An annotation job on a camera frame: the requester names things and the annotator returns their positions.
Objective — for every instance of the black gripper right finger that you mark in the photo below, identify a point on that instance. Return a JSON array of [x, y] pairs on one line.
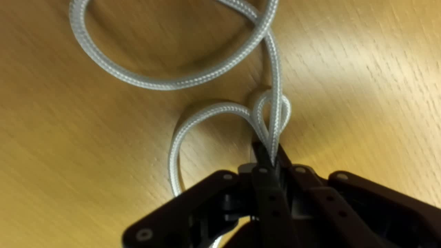
[[367, 215]]

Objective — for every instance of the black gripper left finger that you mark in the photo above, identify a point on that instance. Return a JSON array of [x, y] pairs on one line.
[[207, 207]]

